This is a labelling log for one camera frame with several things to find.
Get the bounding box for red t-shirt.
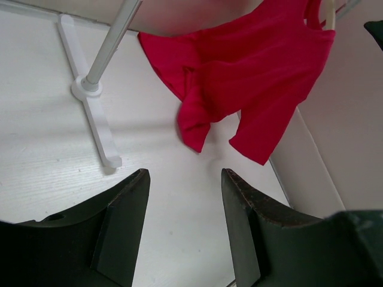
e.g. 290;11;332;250
138;0;336;164

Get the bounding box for wooden clothes hanger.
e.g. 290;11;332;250
320;0;358;30

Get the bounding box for white metal clothes rack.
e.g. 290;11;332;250
57;1;142;169

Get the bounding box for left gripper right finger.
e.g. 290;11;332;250
221;169;382;286

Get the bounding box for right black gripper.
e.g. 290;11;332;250
364;20;383;50

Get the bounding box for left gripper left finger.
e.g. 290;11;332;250
1;169;150;286

